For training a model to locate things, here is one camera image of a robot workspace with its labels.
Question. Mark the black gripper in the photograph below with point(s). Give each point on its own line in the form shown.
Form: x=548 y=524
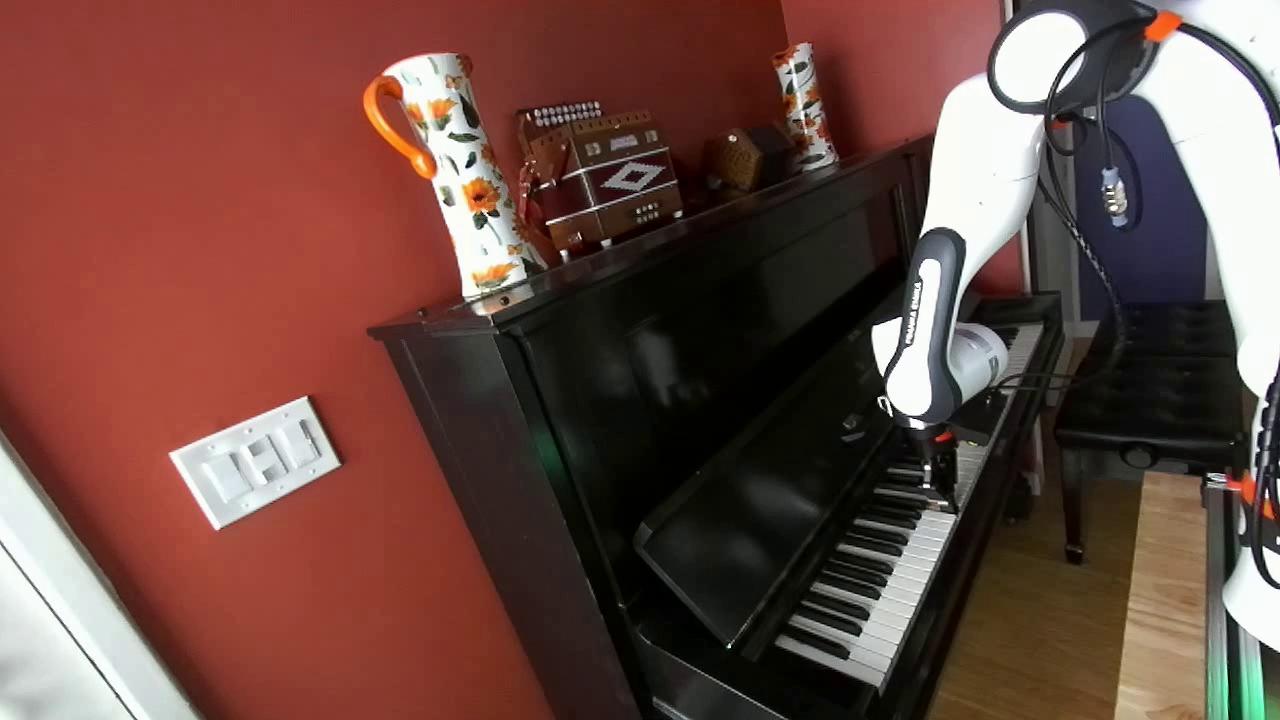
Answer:
x=940 y=447

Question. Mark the black piano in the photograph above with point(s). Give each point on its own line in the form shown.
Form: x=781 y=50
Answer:
x=745 y=442

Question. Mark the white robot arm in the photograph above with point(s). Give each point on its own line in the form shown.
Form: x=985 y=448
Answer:
x=982 y=174

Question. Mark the dark blue bag with logo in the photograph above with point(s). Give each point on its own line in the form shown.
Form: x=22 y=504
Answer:
x=1132 y=203

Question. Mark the small brown wooden ornament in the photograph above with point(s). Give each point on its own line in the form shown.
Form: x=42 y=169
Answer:
x=737 y=163

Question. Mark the slim floral ceramic vase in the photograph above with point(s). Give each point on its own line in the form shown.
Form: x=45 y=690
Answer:
x=805 y=106

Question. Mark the brown decorated wooden box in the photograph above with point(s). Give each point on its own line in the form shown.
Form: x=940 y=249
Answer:
x=602 y=182

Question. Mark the white wall switch plate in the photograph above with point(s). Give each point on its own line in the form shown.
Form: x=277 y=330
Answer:
x=254 y=462

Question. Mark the white door frame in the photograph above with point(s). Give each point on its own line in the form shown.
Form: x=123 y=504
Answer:
x=66 y=626

